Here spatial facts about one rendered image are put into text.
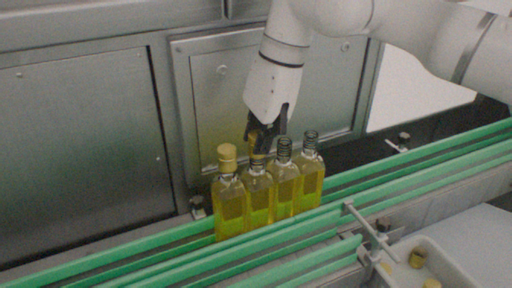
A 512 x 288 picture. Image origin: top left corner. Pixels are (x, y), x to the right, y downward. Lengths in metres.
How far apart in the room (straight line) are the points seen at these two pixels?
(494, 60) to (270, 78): 0.29
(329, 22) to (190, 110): 0.34
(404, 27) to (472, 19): 0.13
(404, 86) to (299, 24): 0.53
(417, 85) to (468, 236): 0.44
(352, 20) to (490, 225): 0.89
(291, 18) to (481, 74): 0.25
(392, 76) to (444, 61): 0.51
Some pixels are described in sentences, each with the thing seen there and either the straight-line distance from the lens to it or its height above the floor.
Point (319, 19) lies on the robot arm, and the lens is 0.51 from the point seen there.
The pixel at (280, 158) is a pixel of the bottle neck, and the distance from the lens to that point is 0.71.
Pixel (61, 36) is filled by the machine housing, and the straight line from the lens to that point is 0.65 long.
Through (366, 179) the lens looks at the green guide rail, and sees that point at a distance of 1.00.
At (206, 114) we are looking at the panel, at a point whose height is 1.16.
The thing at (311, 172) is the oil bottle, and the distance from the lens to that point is 0.75.
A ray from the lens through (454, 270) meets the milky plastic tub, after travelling 0.99.
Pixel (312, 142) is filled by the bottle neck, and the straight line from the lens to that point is 0.72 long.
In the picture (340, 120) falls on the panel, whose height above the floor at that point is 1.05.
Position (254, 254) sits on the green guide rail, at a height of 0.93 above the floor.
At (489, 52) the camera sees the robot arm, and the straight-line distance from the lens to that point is 0.47.
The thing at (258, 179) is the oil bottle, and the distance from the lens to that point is 0.70.
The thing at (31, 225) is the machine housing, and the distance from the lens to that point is 0.90.
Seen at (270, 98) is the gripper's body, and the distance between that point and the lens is 0.58.
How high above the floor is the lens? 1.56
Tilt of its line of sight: 37 degrees down
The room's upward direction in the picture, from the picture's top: straight up
